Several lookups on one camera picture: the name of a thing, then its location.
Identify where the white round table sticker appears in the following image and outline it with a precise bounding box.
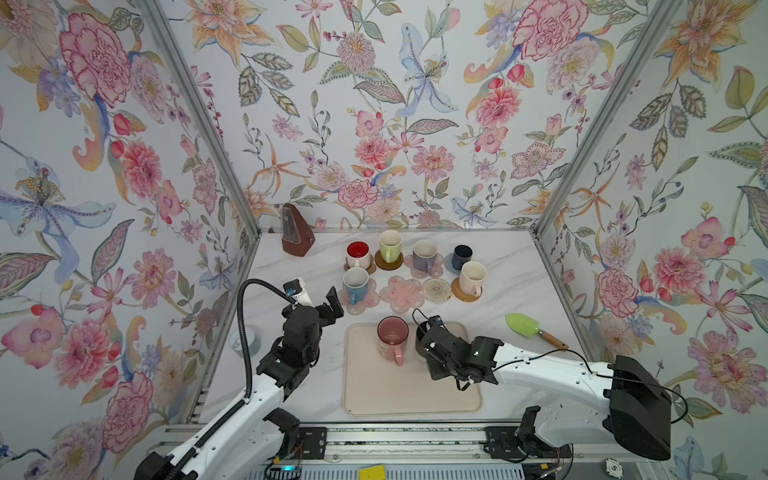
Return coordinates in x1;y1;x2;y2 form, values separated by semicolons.
227;325;261;359

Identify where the brown round wooden coaster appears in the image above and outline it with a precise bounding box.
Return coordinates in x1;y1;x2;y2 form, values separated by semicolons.
374;251;404;271

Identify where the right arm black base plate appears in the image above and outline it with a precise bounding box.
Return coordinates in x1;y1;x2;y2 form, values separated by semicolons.
482;426;573;463

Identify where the beige serving tray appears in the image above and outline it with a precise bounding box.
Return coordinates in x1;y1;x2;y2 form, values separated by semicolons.
342;323;482;416

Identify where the small dark navy mug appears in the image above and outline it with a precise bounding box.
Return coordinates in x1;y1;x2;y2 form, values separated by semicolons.
450;245;473;272

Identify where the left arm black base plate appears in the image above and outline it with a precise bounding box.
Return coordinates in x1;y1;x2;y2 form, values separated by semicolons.
268;427;328;463

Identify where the pink flower coaster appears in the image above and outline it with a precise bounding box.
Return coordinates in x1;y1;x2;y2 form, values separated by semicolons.
338;280;380;316
378;275;425;314
404;254;444;280

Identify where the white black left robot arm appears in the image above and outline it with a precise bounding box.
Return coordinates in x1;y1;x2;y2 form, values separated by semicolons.
134;279;344;479

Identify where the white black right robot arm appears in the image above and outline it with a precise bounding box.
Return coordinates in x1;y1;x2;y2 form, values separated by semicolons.
416;317;673;462

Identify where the red interior white mug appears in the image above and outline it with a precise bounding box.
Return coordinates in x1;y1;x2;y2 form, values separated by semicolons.
345;241;372;270

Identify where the aluminium front rail frame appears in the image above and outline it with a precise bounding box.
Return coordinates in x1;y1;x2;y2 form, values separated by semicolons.
146;419;667;480

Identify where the cream mug green handle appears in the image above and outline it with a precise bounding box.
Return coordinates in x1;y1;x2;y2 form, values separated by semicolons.
379;230;403;264

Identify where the brown wooden metronome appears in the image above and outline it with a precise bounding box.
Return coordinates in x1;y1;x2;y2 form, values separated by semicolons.
281;203;315;257

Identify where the white embroidered round coaster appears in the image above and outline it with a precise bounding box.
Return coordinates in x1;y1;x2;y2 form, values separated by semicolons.
422;278;452;304

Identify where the black mug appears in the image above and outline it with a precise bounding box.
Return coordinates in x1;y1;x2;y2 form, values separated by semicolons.
415;321;449;360

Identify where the white mug purple handle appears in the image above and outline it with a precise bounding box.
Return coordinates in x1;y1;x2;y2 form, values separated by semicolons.
413;239;438;272

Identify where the brown paw shaped coaster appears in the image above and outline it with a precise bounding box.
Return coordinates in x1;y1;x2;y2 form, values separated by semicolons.
343;260;377;275

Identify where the grey blue round coaster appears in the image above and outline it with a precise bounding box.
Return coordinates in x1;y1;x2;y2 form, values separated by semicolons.
444;253;460;275

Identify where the yellow sticky note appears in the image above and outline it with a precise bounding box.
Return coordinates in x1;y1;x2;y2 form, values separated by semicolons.
358;465;387;480

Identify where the cream mug pink handle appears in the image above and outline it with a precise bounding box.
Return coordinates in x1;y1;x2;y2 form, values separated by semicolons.
459;261;488;298

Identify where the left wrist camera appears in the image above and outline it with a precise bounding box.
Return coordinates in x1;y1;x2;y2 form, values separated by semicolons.
283;278;313;306

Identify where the white mug blue handle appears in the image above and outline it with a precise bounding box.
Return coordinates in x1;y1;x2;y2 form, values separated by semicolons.
343;267;370;306

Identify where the green silicone spatula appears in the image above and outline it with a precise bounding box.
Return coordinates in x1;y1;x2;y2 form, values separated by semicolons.
505;313;569;350

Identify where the woven rattan round coaster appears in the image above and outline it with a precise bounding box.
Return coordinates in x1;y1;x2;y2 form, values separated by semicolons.
451;278;481;303

